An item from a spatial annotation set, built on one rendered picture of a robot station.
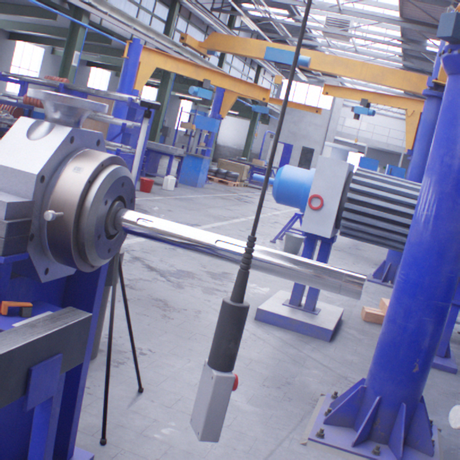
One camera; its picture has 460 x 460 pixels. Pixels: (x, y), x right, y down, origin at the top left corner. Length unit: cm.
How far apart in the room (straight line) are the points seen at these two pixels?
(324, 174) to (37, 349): 398
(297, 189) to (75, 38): 820
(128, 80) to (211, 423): 1161
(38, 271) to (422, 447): 235
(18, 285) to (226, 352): 118
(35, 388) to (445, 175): 231
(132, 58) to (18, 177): 1079
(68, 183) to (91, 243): 18
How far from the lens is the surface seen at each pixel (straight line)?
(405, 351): 325
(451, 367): 531
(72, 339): 158
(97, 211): 176
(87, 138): 194
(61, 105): 189
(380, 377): 333
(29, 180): 175
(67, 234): 176
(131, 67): 1248
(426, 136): 869
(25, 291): 210
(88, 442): 277
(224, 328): 97
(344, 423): 348
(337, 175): 512
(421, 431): 347
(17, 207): 169
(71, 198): 175
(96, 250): 182
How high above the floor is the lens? 138
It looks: 9 degrees down
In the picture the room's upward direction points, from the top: 14 degrees clockwise
